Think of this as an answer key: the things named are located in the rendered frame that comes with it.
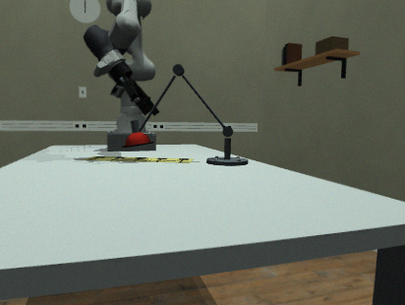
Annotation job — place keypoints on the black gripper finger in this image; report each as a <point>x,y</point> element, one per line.
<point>145,98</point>
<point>132,93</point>

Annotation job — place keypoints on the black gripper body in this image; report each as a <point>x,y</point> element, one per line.
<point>119,70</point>

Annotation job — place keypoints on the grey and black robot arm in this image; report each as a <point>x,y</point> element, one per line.
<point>126,30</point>

